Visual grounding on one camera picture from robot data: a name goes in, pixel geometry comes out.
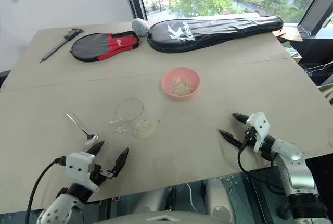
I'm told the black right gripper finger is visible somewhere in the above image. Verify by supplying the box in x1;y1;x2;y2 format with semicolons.
232;113;251;125
217;129;245;149

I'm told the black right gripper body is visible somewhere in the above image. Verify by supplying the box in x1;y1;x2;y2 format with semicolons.
240;127;257;149

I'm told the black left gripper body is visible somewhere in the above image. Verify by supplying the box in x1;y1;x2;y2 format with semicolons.
88;164;117;190

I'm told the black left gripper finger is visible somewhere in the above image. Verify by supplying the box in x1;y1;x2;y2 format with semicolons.
112;147;130;179
86;140;106;155

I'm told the pale grainy food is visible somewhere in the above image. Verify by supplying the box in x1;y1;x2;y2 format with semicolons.
170;80;195;96

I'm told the silver metal spoon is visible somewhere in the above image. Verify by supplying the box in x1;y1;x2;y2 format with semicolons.
66;111;100;146

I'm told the clear glass cup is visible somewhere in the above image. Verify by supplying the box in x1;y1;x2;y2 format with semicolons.
108;98;156;140

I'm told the grey rounded leg shell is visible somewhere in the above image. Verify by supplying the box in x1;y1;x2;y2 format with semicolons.
134;185;178;212
204;177;238;224

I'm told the pink bowl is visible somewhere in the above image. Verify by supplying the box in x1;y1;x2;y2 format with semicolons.
161;67;201;101

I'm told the long black racket bag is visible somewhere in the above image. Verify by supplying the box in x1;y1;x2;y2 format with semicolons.
146;15;285;53

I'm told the striped grey fabric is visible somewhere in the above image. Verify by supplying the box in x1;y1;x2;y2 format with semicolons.
318;77;333;105

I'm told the brown cardboard piece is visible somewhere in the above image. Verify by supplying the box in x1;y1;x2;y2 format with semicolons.
271;27;311;43

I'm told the red black paddle cover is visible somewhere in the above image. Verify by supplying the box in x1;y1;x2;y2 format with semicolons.
70;31;142;62

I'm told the black vernier caliper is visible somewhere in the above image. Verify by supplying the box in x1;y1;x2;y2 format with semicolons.
39;27;85;64

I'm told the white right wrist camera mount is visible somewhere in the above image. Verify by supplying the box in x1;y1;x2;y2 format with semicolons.
246;112;270;153

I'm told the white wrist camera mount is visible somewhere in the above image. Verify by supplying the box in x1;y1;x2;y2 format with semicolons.
65;152;101;192
246;112;270;153

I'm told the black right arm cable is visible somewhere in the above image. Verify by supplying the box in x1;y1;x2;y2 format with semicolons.
237;136;277;177

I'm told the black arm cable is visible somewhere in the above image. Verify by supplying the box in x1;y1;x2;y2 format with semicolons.
237;136;277;177
25;157;67;224

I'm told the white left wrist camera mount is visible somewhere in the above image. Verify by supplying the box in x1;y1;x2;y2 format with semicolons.
65;152;101;192

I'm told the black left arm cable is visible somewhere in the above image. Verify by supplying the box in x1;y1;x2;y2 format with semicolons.
25;157;67;224

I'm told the thin white cable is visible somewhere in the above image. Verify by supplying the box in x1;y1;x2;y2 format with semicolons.
299;61;333;76

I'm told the black slanted window frame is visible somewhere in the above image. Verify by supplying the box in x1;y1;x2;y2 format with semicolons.
297;0;333;35

